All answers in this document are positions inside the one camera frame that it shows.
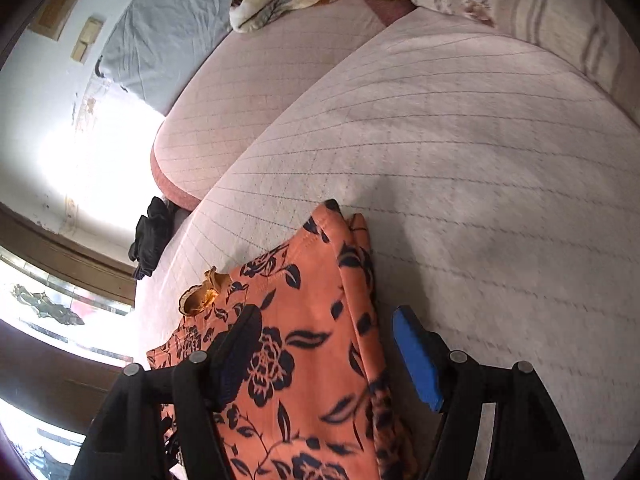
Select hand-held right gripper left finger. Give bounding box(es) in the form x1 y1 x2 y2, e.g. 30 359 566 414
67 304 263 480

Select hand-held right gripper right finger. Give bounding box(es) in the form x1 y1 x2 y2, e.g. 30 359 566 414
391 305 586 480

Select orange floral shirt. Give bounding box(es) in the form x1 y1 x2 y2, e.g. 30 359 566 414
146 199 420 480

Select black clothes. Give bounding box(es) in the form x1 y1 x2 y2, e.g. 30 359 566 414
128 196 177 282

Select quilted pink bed mattress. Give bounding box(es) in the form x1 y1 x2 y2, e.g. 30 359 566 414
131 7 640 480

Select pink quilted bolster cushion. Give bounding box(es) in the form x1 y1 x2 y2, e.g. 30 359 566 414
151 0 416 212

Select grey pillow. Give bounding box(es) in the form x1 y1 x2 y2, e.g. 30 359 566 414
94 0 242 117

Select striped floral pillow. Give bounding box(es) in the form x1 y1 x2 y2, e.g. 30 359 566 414
411 0 640 127

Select wooden window frame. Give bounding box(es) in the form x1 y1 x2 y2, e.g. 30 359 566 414
0 201 140 441

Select beige wall switch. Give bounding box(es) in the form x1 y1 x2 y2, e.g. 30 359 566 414
70 16 107 63

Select wooden wall panel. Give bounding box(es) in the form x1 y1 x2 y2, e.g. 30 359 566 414
27 0 101 42

